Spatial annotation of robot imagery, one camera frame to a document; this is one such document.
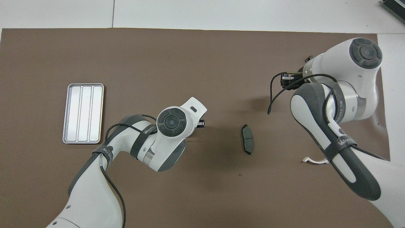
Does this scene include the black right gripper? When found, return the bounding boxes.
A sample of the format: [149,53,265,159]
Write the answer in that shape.
[280,72,306,89]

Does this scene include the silver metal tray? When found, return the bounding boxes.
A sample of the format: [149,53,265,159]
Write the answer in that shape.
[62,83,105,144]

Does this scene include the long grey brake pad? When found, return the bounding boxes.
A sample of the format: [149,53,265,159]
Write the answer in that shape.
[241,124,254,155]

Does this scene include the brown table mat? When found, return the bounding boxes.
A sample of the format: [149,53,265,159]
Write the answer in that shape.
[0,28,398,228]

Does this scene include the white curved plastic clip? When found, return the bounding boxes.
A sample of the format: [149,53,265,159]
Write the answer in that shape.
[302,157,330,164]

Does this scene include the dark ribbed metal device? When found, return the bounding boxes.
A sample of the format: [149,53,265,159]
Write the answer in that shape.
[381,0,405,19]

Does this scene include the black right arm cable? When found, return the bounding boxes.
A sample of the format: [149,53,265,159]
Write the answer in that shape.
[267,72,337,115]

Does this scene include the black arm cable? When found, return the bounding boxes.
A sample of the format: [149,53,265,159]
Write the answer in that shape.
[267,72,337,115]
[100,114,159,228]

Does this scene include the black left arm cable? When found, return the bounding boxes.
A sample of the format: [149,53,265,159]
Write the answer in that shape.
[100,114,159,228]

